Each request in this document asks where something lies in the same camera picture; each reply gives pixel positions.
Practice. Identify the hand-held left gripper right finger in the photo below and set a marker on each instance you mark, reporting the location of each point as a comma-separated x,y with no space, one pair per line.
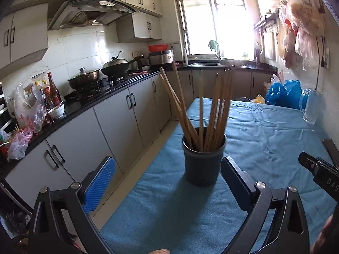
235,181

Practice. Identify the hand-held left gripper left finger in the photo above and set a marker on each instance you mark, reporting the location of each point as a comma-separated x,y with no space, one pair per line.
100,182

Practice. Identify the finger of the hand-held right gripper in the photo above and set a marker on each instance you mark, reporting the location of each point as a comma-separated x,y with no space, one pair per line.
323,176

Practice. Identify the dark round utensil cup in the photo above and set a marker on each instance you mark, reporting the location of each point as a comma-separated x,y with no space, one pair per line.
204,166

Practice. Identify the bunch of wooden chopsticks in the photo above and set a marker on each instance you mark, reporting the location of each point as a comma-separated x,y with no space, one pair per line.
201,111

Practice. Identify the person's right hand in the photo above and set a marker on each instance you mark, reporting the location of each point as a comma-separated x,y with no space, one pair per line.
320,240

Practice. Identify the flat black rectangular case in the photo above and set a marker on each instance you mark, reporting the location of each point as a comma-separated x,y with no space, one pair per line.
332,150

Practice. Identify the blue towel table cloth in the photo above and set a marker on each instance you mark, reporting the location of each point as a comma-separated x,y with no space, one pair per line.
264,143

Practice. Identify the grey lower kitchen cabinets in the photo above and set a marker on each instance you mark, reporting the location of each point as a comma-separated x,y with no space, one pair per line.
116,121

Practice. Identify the clear glass mug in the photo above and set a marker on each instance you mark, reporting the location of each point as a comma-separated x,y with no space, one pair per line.
312,108

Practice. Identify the white ceramic bowl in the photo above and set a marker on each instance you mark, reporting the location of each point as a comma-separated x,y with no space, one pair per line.
57,112

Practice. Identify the black kitchen countertop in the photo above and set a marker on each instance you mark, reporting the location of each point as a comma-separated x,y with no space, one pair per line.
79,102

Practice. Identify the yellow plastic bag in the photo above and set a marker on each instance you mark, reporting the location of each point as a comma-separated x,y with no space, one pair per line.
259,99

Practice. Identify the pink plastic bag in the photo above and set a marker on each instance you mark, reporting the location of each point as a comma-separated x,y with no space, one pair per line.
18,145

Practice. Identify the blue plastic bag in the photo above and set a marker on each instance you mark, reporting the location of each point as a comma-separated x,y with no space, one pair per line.
286,92

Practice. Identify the dark sauce bottle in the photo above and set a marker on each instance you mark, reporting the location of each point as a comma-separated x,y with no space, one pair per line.
45,92
54,95

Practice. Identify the black gas stove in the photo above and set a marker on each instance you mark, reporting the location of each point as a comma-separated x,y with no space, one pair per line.
111,82

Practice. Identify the clear red-printed plastic bag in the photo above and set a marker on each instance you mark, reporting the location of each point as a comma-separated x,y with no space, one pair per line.
27,111

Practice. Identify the dark pot with lid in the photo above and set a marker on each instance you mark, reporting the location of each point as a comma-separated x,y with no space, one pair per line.
84,78

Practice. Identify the white plastic bag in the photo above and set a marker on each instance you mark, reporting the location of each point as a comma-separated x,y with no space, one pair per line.
276,80

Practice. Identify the black wok with lid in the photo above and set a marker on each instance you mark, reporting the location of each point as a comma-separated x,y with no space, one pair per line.
115,67

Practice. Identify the steel kitchen sink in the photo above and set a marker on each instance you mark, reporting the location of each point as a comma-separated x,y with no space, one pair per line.
204,63

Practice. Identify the dark utensil holder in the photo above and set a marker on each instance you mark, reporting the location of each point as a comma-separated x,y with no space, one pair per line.
258,55

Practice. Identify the steel sink faucet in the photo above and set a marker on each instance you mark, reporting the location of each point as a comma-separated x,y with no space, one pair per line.
218,53

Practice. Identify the steel rice cooker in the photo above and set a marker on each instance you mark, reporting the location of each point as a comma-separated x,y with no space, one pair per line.
160,58

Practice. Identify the green cloth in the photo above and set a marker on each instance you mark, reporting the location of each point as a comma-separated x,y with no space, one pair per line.
212,45

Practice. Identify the hanging plastic bags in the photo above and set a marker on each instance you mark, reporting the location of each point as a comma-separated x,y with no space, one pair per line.
302,18

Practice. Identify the kitchen window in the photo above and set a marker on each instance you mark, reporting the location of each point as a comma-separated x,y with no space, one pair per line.
201,23

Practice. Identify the white upper kitchen cabinets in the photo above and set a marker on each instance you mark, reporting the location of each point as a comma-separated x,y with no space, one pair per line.
29,29

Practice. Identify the steel range hood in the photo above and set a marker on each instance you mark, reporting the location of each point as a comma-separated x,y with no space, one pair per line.
92,8

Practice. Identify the metal wall rack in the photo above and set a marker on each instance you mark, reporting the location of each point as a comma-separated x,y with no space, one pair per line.
264,22

